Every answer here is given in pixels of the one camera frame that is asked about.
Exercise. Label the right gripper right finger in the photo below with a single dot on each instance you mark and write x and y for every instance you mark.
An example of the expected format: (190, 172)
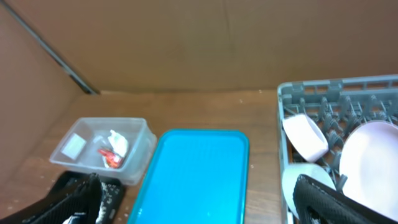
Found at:
(317, 203)

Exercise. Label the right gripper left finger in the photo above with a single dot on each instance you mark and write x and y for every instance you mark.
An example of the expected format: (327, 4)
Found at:
(81, 198)

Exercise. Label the pile of rice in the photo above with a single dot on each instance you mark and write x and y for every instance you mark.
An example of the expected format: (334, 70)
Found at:
(111, 195)

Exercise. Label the grey bowl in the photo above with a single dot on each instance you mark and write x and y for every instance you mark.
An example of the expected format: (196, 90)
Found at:
(291, 174)

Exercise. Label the red snack wrapper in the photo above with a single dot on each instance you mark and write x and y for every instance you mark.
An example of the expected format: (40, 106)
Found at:
(111, 159)

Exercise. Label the large white plate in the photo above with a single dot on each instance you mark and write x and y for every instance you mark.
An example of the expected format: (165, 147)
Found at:
(369, 161)

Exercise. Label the white tissue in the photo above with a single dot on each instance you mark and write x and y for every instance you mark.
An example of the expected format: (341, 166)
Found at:
(119, 143)

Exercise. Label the small pink bowl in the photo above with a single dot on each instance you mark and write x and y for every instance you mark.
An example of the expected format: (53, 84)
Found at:
(306, 137)

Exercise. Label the grey dishwasher rack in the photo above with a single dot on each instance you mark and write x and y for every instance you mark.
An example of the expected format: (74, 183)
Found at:
(338, 107)

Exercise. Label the black tray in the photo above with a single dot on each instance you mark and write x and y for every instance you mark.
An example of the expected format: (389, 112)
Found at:
(68, 178)

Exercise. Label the clear plastic bin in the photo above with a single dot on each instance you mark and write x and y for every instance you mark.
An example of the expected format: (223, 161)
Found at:
(78, 150)

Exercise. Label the teal plastic tray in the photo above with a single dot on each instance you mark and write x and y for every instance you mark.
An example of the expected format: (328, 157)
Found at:
(195, 176)

